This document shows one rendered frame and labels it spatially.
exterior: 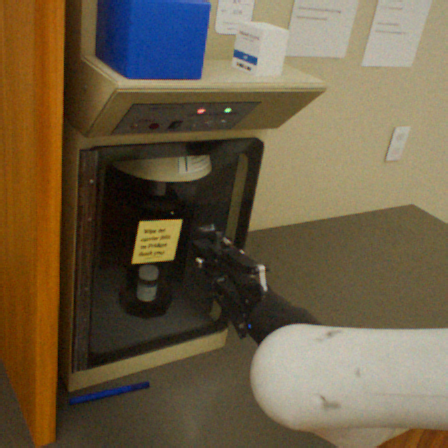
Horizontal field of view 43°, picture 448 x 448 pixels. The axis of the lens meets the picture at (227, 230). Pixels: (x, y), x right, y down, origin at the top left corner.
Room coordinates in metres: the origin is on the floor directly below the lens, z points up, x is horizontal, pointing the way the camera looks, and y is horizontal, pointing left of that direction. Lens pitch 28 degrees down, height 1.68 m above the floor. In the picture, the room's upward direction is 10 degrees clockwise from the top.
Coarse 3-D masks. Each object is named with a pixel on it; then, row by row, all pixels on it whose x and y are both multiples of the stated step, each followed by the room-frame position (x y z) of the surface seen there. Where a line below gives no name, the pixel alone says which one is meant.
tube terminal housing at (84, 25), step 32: (96, 0) 0.72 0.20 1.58; (256, 0) 0.86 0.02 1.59; (288, 0) 0.90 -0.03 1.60; (64, 64) 0.75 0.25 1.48; (64, 96) 0.75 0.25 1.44; (64, 128) 0.75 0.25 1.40; (64, 160) 0.75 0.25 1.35; (64, 192) 0.75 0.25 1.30; (64, 224) 0.74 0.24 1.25; (64, 256) 0.74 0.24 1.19; (64, 288) 0.74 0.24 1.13; (64, 320) 0.73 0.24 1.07; (64, 352) 0.73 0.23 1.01; (160, 352) 0.81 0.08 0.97; (192, 352) 0.86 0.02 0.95
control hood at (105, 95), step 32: (96, 64) 0.68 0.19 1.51; (224, 64) 0.81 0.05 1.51; (96, 96) 0.66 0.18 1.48; (128, 96) 0.64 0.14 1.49; (160, 96) 0.66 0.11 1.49; (192, 96) 0.69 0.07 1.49; (224, 96) 0.72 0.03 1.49; (256, 96) 0.75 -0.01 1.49; (288, 96) 0.78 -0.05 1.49; (96, 128) 0.68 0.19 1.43; (256, 128) 0.85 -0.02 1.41
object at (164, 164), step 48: (144, 144) 0.76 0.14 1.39; (192, 144) 0.80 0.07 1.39; (240, 144) 0.86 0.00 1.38; (96, 192) 0.72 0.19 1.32; (144, 192) 0.76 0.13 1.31; (192, 192) 0.81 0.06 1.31; (240, 192) 0.87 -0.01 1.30; (96, 240) 0.72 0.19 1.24; (192, 240) 0.82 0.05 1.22; (240, 240) 0.88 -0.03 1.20; (96, 288) 0.72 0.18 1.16; (144, 288) 0.77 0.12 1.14; (192, 288) 0.83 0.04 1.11; (96, 336) 0.72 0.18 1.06; (144, 336) 0.78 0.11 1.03; (192, 336) 0.84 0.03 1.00
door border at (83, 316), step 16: (96, 160) 0.71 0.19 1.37; (80, 176) 0.70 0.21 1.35; (96, 176) 0.71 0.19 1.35; (80, 208) 0.70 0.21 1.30; (80, 240) 0.70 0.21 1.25; (80, 272) 0.70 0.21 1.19; (80, 288) 0.70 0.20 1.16; (80, 304) 0.70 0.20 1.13; (80, 320) 0.71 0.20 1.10; (80, 336) 0.71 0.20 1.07; (80, 352) 0.71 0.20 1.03; (80, 368) 0.71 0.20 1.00
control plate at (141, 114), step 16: (128, 112) 0.67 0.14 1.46; (144, 112) 0.68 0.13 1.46; (160, 112) 0.69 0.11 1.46; (176, 112) 0.71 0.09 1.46; (192, 112) 0.72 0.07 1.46; (208, 112) 0.74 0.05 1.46; (224, 112) 0.76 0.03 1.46; (240, 112) 0.77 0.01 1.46; (128, 128) 0.70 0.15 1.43; (144, 128) 0.72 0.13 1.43; (160, 128) 0.73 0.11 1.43; (192, 128) 0.77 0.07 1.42; (208, 128) 0.79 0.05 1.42; (224, 128) 0.81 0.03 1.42
